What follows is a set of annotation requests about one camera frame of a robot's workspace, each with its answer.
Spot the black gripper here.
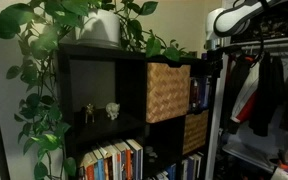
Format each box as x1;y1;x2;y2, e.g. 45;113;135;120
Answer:
207;49;223;78

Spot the woven basket drawer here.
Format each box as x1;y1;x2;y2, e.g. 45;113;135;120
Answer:
146;63;191;123
183;111;208;154

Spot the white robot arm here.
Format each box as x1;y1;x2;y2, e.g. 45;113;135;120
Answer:
205;0;288;62

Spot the blue books upper shelf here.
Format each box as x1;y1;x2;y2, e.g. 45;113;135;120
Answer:
189;77;210;111

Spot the white red jacket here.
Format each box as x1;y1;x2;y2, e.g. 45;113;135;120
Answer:
230;63;260;123

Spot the box on closet shelf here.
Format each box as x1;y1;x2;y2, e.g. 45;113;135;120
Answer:
231;9;288;43

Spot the closet rod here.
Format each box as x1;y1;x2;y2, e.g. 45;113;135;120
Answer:
236;41;288;51

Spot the black hanging garment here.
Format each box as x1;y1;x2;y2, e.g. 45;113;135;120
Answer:
249;52;285;137

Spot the dark wooden bookshelf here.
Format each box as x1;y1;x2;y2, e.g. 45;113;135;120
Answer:
57;44;208;177

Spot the books bottom right shelf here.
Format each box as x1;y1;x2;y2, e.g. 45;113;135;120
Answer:
145;152;204;180

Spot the white elephant figurine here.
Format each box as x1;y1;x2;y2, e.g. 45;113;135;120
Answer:
106;103;120;120

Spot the white plant pot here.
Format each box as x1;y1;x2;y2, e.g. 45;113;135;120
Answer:
75;8;121;49

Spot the row of books lower left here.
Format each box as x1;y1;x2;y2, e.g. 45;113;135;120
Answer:
78;139;144;180

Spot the green pothos plant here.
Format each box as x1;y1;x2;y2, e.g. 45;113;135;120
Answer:
0;0;188;180

